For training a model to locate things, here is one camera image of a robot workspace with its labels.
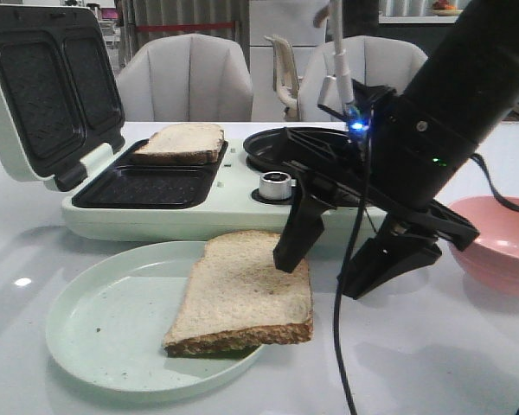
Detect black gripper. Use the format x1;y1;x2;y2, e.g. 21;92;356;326
273;81;478;299

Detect bread slice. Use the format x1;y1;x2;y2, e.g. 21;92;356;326
163;230;313;356
131;123;225;165

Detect pink bowl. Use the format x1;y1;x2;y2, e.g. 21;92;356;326
449;195;519;297

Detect green breakfast maker lid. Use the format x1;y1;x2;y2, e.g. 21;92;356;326
0;4;125;191

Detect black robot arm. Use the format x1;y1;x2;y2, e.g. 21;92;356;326
273;1;519;298

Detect green breakfast maker base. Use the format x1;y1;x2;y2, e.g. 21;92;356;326
61;129;399;243

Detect silver left knob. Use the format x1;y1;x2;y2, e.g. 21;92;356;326
258;171;292;201

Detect black round frying pan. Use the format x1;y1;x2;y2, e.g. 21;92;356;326
243;126;346;175

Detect white office chair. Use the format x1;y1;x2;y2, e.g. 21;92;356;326
264;35;301;122

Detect grey armchair right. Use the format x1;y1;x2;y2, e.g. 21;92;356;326
298;35;427;122

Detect grey armchair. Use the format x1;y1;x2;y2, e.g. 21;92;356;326
298;35;427;122
117;34;253;122

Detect grey armchair left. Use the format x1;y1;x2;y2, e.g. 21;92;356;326
117;34;253;122

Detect white refrigerator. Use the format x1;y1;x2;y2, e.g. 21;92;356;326
249;1;327;122

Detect fruit plate on counter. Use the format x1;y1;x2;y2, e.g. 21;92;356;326
431;0;462;16

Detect light green round plate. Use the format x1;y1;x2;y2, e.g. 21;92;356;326
46;241;264;401

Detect red barrier belt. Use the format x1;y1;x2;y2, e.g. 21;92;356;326
136;21;237;33

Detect grey curtain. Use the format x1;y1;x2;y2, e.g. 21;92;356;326
120;0;250;61

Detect black cable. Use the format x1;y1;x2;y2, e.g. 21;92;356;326
331;137;373;415

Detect white cable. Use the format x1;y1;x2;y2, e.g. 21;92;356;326
317;0;358;113

